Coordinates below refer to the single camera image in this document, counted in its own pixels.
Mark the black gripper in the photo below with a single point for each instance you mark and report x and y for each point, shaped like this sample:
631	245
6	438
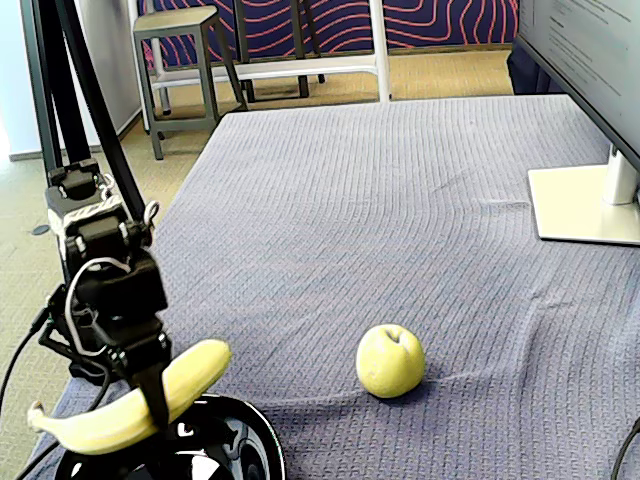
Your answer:
138	348

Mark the yellow banana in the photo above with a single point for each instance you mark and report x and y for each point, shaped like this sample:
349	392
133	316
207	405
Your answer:
200	365

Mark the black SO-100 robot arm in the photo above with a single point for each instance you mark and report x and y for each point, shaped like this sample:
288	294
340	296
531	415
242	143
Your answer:
95	235

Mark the glossy black plate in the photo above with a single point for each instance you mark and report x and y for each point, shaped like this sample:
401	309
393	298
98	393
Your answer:
240	450

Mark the black floor disc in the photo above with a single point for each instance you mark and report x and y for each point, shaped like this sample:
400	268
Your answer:
41	230

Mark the green apple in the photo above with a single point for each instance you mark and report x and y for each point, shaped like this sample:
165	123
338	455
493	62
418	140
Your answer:
390	362

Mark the blue woven table cloth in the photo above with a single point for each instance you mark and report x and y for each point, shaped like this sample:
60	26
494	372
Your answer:
375	225

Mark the dark metal stool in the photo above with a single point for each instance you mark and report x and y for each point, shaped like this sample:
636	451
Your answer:
301	85

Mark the grey metal stool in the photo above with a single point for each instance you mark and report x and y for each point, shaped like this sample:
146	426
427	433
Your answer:
170	22

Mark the monitor with silver stand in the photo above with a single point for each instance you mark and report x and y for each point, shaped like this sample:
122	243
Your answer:
575	210

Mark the blue panel pink wavy lines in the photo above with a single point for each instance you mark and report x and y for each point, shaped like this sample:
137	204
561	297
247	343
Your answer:
440	20

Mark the black camera stand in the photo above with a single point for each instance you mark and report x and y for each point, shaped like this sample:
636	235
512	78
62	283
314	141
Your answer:
47	100

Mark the white table frame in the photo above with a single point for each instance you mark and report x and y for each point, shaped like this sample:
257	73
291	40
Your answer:
380	50

